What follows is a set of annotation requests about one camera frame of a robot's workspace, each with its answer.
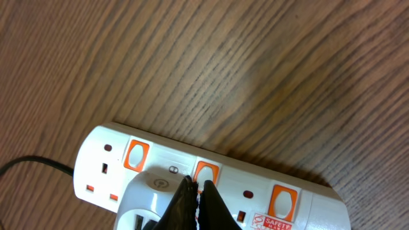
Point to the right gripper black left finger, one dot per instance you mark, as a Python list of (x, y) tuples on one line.
[(181, 211)]

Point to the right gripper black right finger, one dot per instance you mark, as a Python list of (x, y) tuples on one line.
[(213, 213)]

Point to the white charger plug adapter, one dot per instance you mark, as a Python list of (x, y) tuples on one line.
[(145, 200)]

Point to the white power strip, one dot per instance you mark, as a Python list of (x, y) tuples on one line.
[(257, 198)]

